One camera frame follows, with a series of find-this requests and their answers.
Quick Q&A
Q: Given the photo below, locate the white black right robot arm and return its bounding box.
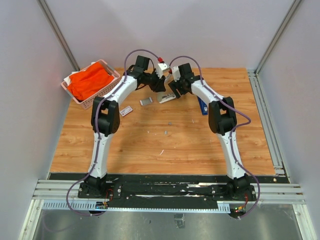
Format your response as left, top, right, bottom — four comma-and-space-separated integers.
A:
168, 63, 256, 201

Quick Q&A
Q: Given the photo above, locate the orange cloth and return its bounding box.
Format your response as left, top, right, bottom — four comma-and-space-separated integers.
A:
67, 62, 114, 101

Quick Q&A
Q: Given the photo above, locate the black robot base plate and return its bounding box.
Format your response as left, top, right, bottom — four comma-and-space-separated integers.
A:
47, 172, 268, 209

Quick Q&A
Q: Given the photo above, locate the grey slotted cable duct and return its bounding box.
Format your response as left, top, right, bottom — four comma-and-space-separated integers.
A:
41, 199, 231, 214

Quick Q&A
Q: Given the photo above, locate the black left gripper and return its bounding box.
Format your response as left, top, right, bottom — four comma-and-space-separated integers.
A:
143, 68, 166, 93

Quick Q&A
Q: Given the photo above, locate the aluminium frame post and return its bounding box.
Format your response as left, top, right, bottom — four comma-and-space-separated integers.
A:
254, 0, 304, 76
37, 0, 80, 71

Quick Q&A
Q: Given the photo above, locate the right aluminium frame post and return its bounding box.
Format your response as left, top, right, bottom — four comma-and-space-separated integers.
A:
254, 0, 304, 76

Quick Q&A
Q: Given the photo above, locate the grey white stapler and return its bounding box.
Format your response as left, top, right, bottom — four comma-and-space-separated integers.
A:
156, 92, 176, 104

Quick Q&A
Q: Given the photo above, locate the pink plastic basket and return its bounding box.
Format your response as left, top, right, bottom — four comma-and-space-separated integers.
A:
61, 59, 121, 110

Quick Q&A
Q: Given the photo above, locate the left aluminium frame post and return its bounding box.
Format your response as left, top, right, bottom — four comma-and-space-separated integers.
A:
37, 0, 80, 71

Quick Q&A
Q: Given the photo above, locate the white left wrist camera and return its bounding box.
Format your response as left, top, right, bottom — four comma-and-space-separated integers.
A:
155, 62, 170, 79

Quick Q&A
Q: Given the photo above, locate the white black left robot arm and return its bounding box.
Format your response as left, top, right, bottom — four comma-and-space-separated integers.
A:
78, 55, 169, 198

